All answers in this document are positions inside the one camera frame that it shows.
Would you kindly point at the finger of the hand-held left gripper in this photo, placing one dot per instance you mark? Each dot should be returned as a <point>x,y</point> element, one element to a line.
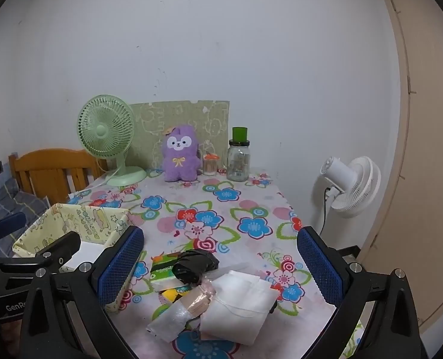
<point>8,224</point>
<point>64,246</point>

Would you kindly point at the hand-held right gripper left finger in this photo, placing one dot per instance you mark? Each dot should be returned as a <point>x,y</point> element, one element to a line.
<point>120,265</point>

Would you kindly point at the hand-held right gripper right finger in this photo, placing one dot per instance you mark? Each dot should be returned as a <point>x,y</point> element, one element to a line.
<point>318,265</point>

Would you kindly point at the yellow printed fabric basket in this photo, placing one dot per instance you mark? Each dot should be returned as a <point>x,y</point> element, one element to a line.
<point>83,218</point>

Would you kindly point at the green orange tissue packet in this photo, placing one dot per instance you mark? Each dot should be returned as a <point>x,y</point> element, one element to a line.
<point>161,267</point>

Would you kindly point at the yellow cartoon tissue packet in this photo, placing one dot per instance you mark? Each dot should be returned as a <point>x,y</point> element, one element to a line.
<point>171,293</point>

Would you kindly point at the pink packet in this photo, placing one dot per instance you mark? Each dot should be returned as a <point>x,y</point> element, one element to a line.
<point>195,301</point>

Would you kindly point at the white cloth bag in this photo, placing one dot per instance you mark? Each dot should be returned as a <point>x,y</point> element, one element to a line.
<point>236,295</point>

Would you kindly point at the grey plaid bedding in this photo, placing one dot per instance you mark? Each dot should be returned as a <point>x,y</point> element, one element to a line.
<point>15,202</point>

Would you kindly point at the white standing fan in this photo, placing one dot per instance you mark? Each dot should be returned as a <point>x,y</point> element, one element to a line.
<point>356,187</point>

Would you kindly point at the floral tablecloth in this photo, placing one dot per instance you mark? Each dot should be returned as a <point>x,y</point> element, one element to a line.
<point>244,202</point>

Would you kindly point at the green desk fan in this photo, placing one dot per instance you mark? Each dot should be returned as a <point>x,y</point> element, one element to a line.
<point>101,131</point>

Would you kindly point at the purple plush toy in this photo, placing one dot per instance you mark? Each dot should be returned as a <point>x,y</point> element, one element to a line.
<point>180,157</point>

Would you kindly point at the glass jar with green lid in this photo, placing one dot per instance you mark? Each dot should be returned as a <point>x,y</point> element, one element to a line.
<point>238,164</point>

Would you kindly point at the toothpick jar with orange lid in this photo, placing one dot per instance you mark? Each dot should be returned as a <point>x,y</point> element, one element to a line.
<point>210,166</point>

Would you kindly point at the beige door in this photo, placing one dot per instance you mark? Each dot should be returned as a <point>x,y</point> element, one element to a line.
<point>431,157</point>

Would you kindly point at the green patterned board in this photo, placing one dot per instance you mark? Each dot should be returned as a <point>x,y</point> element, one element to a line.
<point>191,114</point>

